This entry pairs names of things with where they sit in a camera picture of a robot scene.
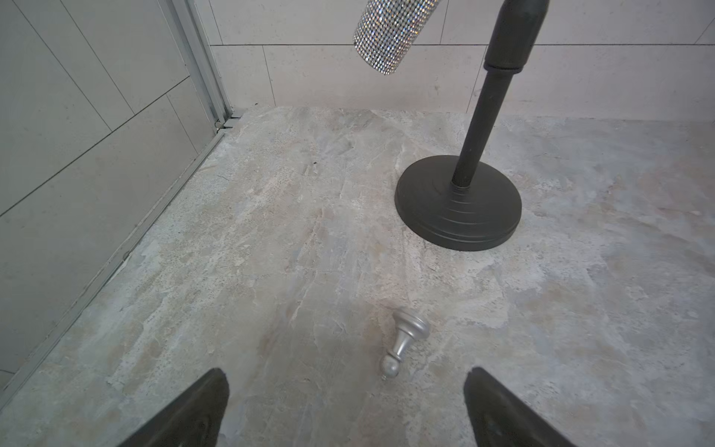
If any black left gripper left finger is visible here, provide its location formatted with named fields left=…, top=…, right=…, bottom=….
left=120, top=368, right=230, bottom=447

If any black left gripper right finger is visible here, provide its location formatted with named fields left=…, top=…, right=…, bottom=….
left=463, top=367, right=575, bottom=447

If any silver chess pawn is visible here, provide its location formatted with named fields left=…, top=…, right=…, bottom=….
left=380, top=308, right=431, bottom=379

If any black microphone stand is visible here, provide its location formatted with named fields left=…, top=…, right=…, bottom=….
left=395, top=0, right=549, bottom=251

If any rhinestone silver microphone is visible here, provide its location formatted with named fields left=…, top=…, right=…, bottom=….
left=353, top=0, right=439, bottom=76

